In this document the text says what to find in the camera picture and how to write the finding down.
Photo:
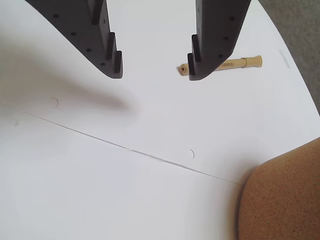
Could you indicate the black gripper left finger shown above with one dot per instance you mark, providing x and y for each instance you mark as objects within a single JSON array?
[{"x": 87, "y": 30}]

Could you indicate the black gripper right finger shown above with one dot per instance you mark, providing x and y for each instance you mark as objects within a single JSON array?
[{"x": 217, "y": 32}]

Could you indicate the beige wooden pen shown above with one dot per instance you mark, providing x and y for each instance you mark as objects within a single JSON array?
[{"x": 247, "y": 62}]

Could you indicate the brown cork pen holder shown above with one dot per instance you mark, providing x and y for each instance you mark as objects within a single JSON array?
[{"x": 282, "y": 195}]

